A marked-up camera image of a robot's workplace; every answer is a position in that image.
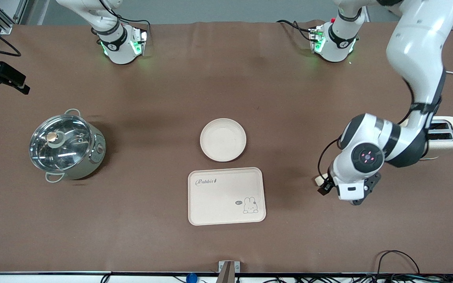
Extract round cream plate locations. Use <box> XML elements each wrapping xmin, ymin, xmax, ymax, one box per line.
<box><xmin>200</xmin><ymin>118</ymin><xmax>247</xmax><ymax>162</ymax></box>

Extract steel electric cooking pot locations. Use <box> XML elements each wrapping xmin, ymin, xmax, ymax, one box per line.
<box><xmin>29</xmin><ymin>109</ymin><xmax>107</xmax><ymax>183</ymax></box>

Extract black left base cable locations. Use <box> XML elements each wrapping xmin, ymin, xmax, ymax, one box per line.
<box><xmin>277</xmin><ymin>20</ymin><xmax>314</xmax><ymax>42</ymax></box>

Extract glass pot lid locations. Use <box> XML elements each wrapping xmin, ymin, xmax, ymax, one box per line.
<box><xmin>29</xmin><ymin>114</ymin><xmax>93</xmax><ymax>173</ymax></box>

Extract black right base cable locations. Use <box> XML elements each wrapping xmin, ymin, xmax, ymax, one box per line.
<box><xmin>116</xmin><ymin>17</ymin><xmax>151</xmax><ymax>28</ymax></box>

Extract grey metal table bracket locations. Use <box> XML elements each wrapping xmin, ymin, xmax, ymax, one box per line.
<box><xmin>218</xmin><ymin>261</ymin><xmax>241</xmax><ymax>283</ymax></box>

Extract cream rabbit print tray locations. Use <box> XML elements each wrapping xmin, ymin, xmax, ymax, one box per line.
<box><xmin>188</xmin><ymin>167</ymin><xmax>267</xmax><ymax>226</ymax></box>

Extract black base cable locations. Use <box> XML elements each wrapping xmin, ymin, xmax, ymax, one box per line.
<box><xmin>116</xmin><ymin>17</ymin><xmax>151</xmax><ymax>28</ymax></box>
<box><xmin>277</xmin><ymin>20</ymin><xmax>314</xmax><ymax>42</ymax></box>

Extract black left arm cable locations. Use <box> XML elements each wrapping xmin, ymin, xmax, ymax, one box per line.
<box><xmin>318</xmin><ymin>138</ymin><xmax>343</xmax><ymax>177</ymax></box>

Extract white two-slot toaster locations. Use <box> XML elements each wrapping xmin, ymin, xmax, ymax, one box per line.
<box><xmin>401</xmin><ymin>116</ymin><xmax>453</xmax><ymax>160</ymax></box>

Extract black looped floor cables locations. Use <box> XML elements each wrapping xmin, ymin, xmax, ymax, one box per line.
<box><xmin>266</xmin><ymin>250</ymin><xmax>453</xmax><ymax>283</ymax></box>

